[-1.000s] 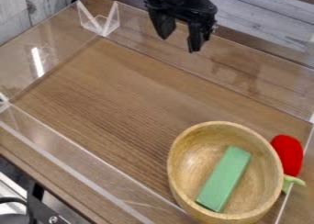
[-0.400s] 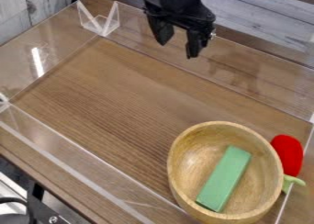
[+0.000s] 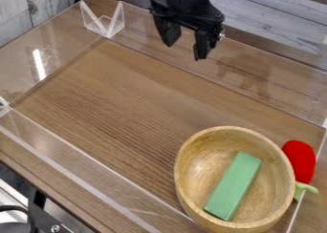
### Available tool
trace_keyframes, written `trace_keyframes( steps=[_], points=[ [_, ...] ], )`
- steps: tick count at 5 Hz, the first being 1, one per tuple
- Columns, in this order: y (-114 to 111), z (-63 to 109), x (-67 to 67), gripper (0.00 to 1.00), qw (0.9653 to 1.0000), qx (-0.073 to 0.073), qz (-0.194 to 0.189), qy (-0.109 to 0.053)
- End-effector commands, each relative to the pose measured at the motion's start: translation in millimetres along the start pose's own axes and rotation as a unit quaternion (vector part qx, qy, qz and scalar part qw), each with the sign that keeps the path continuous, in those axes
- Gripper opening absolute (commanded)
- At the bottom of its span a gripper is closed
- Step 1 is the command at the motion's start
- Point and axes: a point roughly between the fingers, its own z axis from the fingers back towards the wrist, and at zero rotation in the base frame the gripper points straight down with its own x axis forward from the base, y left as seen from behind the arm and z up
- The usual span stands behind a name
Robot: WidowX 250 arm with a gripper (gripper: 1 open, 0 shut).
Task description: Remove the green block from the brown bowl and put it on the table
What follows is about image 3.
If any black metal table bracket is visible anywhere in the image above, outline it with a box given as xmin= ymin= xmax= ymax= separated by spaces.
xmin=29 ymin=189 xmax=74 ymax=233

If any brown wooden bowl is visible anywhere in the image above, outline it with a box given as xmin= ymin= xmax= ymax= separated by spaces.
xmin=175 ymin=126 xmax=295 ymax=233

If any black cable under table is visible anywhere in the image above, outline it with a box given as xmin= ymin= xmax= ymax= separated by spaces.
xmin=0 ymin=205 xmax=42 ymax=233

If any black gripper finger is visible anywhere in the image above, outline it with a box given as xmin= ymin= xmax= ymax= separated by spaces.
xmin=153 ymin=13 xmax=181 ymax=47
xmin=193 ymin=28 xmax=223 ymax=60

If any green rectangular block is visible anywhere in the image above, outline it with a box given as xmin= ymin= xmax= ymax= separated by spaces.
xmin=204 ymin=152 xmax=262 ymax=221

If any clear acrylic corner bracket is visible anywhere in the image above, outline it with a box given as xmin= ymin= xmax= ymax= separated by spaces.
xmin=80 ymin=1 xmax=125 ymax=38

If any red plush strawberry toy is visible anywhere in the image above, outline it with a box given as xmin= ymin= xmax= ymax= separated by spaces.
xmin=282 ymin=139 xmax=318 ymax=201

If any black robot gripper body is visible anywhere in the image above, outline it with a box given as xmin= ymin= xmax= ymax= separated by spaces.
xmin=151 ymin=0 xmax=226 ymax=32

